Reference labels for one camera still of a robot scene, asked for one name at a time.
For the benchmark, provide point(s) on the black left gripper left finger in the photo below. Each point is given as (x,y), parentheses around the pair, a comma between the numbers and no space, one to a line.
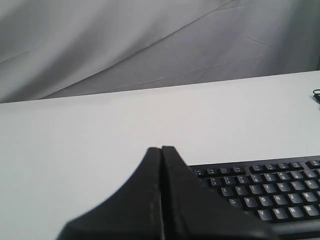
(133,212)

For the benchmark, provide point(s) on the black acer keyboard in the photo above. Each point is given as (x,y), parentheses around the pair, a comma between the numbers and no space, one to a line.
(283,192)

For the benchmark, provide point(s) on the grey backdrop cloth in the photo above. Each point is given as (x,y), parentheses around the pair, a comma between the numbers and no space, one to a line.
(63,48)

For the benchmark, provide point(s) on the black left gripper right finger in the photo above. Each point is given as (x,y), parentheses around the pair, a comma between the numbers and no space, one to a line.
(192,211)

